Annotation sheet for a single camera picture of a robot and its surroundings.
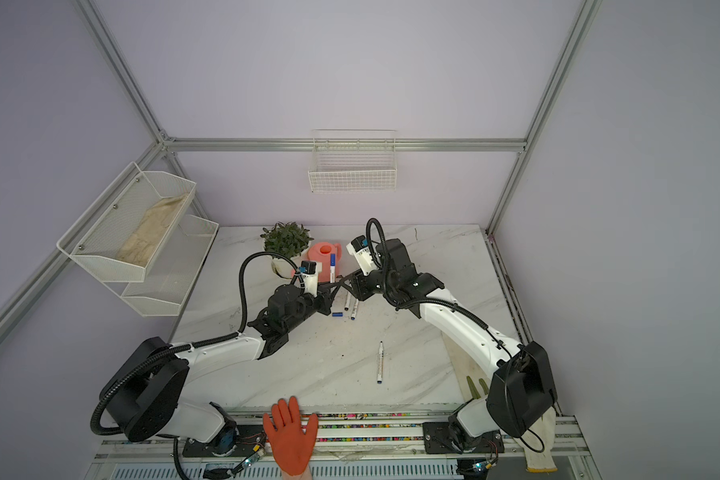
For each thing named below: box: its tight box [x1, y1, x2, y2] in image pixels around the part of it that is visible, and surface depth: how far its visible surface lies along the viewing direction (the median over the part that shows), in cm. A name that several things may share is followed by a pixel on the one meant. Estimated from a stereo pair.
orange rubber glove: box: [263, 396, 319, 476], surface depth 75 cm
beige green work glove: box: [441, 331, 493, 402], surface depth 84 cm
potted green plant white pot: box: [260, 221, 314, 278], surface depth 97 cm
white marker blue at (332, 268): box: [330, 253, 336, 284], surface depth 82 cm
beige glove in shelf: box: [116, 193, 189, 267], surface depth 81 cm
